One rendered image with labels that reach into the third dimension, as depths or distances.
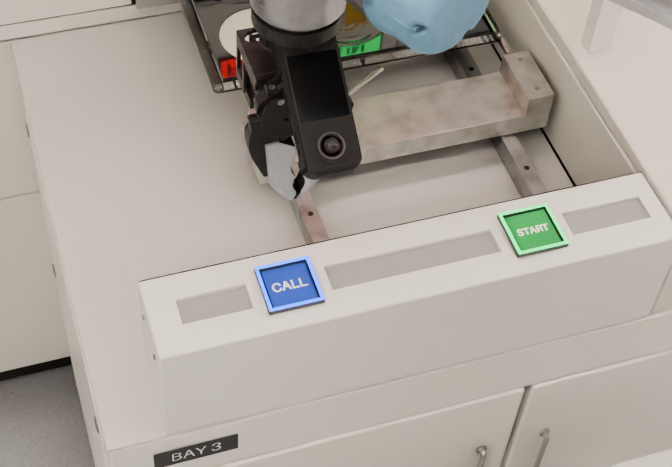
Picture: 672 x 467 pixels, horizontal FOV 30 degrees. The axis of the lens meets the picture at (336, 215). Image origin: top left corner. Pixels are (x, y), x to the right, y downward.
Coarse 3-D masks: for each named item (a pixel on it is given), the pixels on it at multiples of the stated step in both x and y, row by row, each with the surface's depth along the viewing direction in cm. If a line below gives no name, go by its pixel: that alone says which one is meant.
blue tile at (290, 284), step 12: (300, 264) 124; (264, 276) 122; (276, 276) 123; (288, 276) 123; (300, 276) 123; (276, 288) 122; (288, 288) 122; (300, 288) 122; (312, 288) 122; (276, 300) 121; (288, 300) 121; (300, 300) 121
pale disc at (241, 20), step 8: (232, 16) 156; (240, 16) 156; (248, 16) 156; (224, 24) 155; (232, 24) 155; (240, 24) 155; (248, 24) 156; (224, 32) 154; (232, 32) 154; (256, 32) 155; (224, 40) 153; (232, 40) 153; (248, 40) 154; (232, 48) 153
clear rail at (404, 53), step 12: (468, 36) 156; (480, 36) 156; (492, 36) 156; (408, 48) 154; (456, 48) 155; (348, 60) 152; (360, 60) 152; (372, 60) 153; (384, 60) 153; (396, 60) 154; (216, 84) 148; (228, 84) 148
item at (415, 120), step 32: (384, 96) 152; (416, 96) 152; (448, 96) 152; (480, 96) 152; (512, 96) 153; (384, 128) 148; (416, 128) 148; (448, 128) 149; (480, 128) 150; (512, 128) 152
